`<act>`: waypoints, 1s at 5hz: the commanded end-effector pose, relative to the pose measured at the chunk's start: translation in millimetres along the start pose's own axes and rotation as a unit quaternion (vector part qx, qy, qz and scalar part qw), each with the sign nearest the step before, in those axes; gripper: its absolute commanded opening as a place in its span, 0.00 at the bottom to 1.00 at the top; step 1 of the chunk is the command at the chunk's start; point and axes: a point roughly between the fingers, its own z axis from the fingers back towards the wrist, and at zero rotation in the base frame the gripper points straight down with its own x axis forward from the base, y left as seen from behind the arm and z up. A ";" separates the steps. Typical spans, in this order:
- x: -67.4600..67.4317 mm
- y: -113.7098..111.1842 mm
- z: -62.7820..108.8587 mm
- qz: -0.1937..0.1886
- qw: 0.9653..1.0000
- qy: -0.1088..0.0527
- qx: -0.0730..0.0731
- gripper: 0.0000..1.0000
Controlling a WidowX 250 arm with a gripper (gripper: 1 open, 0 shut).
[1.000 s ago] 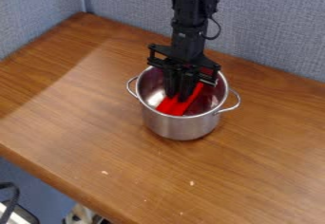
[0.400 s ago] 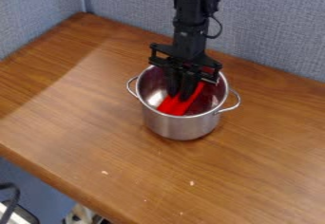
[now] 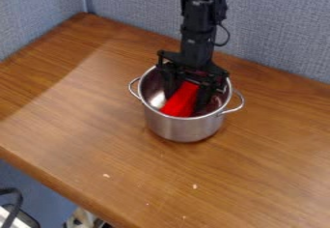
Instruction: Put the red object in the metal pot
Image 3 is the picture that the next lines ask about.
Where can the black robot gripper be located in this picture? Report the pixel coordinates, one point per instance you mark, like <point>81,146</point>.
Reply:
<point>191,65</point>

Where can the stainless steel pot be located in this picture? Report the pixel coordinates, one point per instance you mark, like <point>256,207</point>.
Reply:
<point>179,129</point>

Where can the red rectangular block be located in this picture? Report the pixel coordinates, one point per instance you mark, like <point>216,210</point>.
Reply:
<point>179,105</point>

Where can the black and grey corner object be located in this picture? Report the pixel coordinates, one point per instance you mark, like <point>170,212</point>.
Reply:
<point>23,220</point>

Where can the white object below table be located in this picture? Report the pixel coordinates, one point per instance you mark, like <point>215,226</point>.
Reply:
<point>83,219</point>

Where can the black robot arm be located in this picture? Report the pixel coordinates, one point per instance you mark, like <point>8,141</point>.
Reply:
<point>202,17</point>

